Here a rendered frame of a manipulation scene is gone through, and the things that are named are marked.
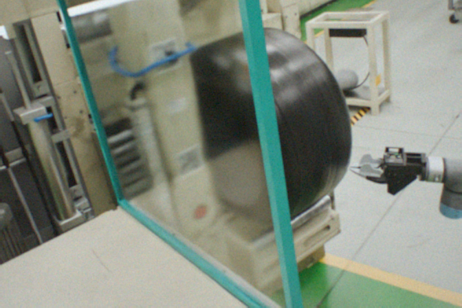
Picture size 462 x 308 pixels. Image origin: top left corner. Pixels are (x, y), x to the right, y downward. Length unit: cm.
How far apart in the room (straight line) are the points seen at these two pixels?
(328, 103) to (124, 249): 68
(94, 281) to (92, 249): 10
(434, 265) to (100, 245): 209
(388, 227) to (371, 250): 23
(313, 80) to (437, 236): 182
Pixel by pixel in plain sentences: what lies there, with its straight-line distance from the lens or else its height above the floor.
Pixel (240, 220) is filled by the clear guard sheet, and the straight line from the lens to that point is 69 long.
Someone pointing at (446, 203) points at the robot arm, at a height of 92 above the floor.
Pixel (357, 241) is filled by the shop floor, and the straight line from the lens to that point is 298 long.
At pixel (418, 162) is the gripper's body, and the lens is 155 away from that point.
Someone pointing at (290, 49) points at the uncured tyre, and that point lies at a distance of 141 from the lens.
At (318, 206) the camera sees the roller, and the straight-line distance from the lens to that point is 163.
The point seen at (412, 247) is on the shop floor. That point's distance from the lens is 294.
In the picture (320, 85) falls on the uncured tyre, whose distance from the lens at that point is 137.
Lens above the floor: 181
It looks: 24 degrees down
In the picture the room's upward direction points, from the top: 10 degrees counter-clockwise
